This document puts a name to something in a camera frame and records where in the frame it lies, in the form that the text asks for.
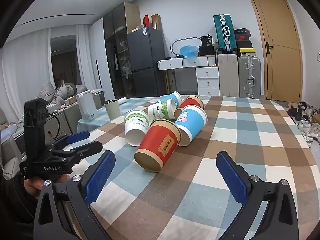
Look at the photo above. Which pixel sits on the grey sofa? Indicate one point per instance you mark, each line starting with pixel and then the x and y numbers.
pixel 8 140

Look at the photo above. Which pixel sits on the person's left forearm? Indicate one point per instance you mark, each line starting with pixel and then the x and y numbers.
pixel 12 202

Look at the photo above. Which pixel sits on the teal suitcase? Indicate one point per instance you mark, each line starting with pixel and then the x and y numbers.
pixel 225 33

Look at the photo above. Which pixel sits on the black bin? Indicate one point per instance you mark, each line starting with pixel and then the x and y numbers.
pixel 100 99

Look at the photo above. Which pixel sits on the white drawer chest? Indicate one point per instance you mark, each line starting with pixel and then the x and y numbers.
pixel 207 81

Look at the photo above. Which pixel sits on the wooden door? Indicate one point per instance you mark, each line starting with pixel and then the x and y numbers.
pixel 277 47

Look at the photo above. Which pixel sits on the white desktop drawer unit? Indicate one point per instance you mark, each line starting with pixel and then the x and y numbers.
pixel 170 65
pixel 197 61

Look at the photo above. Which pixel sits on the silver suitcase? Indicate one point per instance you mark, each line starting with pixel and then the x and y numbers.
pixel 250 77

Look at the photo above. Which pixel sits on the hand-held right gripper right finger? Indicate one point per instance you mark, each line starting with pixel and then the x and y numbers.
pixel 232 177

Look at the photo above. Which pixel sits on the pile of shoes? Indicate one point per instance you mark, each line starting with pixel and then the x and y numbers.
pixel 303 122

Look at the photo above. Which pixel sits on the beige canister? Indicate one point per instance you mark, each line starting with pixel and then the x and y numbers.
pixel 112 108

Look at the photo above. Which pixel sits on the black red shoe box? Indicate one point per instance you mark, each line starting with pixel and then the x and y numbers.
pixel 243 38

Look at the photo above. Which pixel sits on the black bag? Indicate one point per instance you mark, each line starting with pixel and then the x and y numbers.
pixel 206 50

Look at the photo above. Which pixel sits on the beige suitcase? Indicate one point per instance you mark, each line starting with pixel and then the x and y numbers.
pixel 227 75

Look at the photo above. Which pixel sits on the person's left hand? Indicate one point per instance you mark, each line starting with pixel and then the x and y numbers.
pixel 32 186

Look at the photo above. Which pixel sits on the blue cartoon paper cup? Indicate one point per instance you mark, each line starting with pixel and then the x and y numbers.
pixel 191 123

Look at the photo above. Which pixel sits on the dark glass cabinet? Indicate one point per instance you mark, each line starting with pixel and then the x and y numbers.
pixel 117 55

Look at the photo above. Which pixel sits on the brown cardboard box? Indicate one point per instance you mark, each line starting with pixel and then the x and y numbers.
pixel 156 21

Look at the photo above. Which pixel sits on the checkered tablecloth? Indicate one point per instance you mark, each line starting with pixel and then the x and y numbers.
pixel 225 130

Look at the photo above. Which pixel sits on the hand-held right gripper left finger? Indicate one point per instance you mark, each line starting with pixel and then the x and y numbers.
pixel 98 178

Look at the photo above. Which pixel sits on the grey low cabinet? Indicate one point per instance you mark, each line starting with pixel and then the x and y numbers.
pixel 62 122

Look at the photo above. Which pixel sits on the white green paper cup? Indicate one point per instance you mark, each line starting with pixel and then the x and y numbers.
pixel 160 110
pixel 136 130

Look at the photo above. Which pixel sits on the white kettle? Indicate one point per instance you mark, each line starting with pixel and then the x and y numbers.
pixel 86 106

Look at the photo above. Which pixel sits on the small black box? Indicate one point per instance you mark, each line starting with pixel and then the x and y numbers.
pixel 207 40

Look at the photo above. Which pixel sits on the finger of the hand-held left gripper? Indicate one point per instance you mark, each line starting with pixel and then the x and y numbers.
pixel 86 148
pixel 78 136

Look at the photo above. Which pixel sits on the white curtain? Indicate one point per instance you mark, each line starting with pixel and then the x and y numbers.
pixel 25 62
pixel 86 55

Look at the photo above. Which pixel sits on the dark grey refrigerator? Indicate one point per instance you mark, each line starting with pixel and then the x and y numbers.
pixel 146 62

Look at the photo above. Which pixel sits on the small red paper cup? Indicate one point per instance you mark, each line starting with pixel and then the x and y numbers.
pixel 190 102

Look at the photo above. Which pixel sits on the yellow black shoe box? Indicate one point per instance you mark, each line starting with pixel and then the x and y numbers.
pixel 247 52

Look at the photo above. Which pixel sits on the large red paper cup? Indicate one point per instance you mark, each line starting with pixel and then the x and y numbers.
pixel 157 145

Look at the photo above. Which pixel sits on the grey padded jacket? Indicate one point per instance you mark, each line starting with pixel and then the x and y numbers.
pixel 60 91

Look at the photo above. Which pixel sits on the blue plastic bag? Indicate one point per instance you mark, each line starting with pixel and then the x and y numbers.
pixel 188 51

